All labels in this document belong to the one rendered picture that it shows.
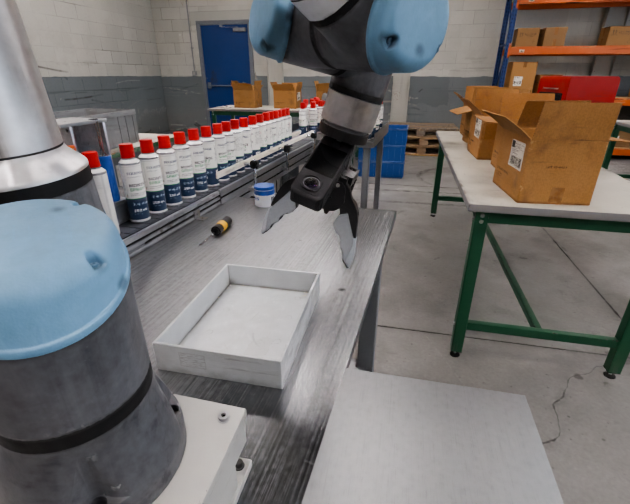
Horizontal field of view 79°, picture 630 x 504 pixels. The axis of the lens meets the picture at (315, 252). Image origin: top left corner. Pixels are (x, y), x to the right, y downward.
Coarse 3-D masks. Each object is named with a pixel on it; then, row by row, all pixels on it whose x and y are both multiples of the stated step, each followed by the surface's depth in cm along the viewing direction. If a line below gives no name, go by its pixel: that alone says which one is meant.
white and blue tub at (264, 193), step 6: (258, 186) 130; (264, 186) 130; (270, 186) 130; (258, 192) 129; (264, 192) 129; (270, 192) 130; (258, 198) 130; (264, 198) 130; (270, 198) 131; (258, 204) 131; (264, 204) 131; (270, 204) 132
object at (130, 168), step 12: (120, 144) 96; (132, 144) 97; (132, 156) 97; (120, 168) 97; (132, 168) 97; (132, 180) 98; (132, 192) 99; (144, 192) 102; (132, 204) 101; (144, 204) 102; (132, 216) 102; (144, 216) 103
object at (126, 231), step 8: (208, 192) 130; (184, 200) 122; (192, 200) 122; (168, 208) 115; (176, 208) 115; (152, 216) 108; (160, 216) 108; (120, 224) 103; (128, 224) 103; (136, 224) 103; (144, 224) 103; (120, 232) 98; (128, 232) 97; (136, 232) 98
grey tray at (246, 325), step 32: (224, 288) 80; (256, 288) 81; (288, 288) 80; (192, 320) 68; (224, 320) 71; (256, 320) 71; (288, 320) 71; (160, 352) 58; (192, 352) 57; (224, 352) 56; (256, 352) 62; (288, 352) 58; (256, 384) 57
